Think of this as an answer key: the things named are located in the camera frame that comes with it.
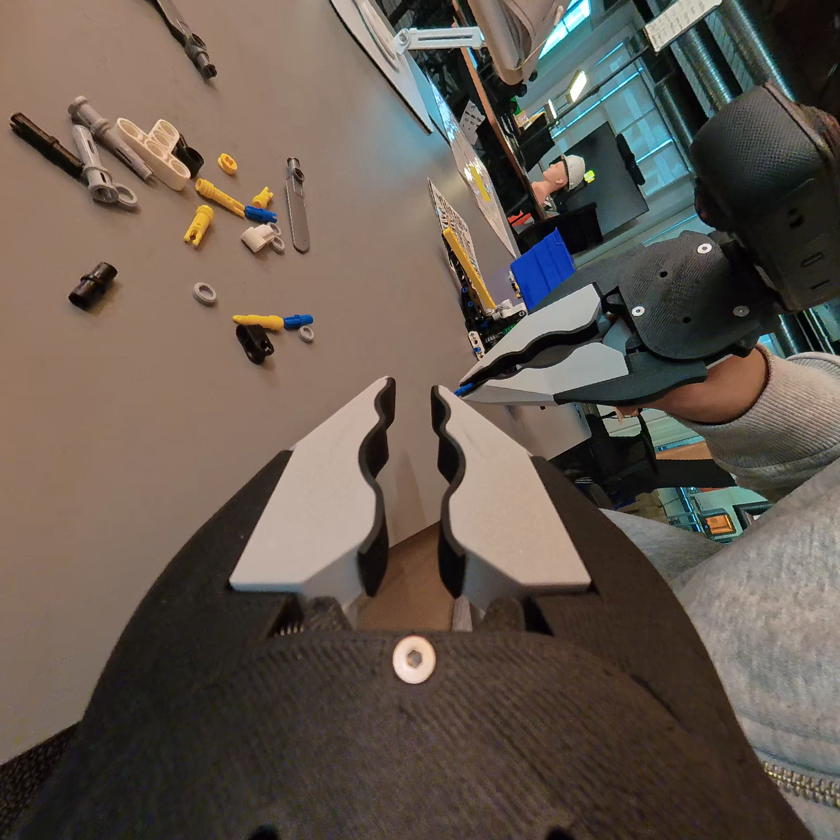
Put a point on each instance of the blue storage bin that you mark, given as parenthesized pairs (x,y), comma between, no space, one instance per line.
(541,269)

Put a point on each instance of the large black monitor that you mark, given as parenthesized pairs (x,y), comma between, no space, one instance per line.
(610,184)

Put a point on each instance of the small yellow lego pin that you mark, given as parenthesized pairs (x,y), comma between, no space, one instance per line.
(262,197)

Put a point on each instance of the black lego connector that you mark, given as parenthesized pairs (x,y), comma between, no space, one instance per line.
(254,344)
(191,159)

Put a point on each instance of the black lego pin joiner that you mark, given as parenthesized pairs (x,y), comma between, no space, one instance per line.
(93,285)

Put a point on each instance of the white lego connector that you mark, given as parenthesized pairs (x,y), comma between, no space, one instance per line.
(256,237)

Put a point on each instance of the person's right hand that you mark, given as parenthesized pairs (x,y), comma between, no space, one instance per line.
(722,394)

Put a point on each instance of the clear plastic sheet yellow patch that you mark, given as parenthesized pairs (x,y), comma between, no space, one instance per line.
(485,190)

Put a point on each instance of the long black lego axle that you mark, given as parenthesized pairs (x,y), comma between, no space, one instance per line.
(46,143)

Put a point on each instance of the hanging white paper sheet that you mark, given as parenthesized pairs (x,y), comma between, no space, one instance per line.
(682,23)

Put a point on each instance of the white book stand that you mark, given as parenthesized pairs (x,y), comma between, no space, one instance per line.
(387,46)

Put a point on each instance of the mannequin head white helmet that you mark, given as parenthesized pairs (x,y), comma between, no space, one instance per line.
(568,177)

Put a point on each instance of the grey flat lego blade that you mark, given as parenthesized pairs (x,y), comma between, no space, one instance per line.
(298,210)

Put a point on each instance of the dark grey lego connector rod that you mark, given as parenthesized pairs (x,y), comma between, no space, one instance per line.
(190,46)

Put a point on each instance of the white lego liftarm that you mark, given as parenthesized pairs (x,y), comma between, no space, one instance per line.
(161,151)

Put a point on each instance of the black yellow lego vehicle model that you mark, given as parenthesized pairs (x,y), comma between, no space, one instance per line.
(485,315)

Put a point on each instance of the yellow lego axle pin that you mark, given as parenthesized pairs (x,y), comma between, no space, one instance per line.
(199,224)
(259,321)
(220,195)

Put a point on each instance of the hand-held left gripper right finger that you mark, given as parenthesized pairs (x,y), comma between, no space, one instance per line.
(512,525)

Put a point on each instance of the zebra striped sticker sheet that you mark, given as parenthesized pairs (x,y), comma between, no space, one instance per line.
(449,216)

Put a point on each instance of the person's right forearm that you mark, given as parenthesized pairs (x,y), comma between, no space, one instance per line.
(787,420)

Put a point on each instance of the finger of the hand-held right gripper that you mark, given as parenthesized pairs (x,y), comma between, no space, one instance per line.
(558,321)
(577,374)

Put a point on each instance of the light grey lego shock rod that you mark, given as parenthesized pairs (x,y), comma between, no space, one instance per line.
(115,141)
(92,164)

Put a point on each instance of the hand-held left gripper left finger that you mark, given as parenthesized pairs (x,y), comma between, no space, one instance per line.
(308,518)

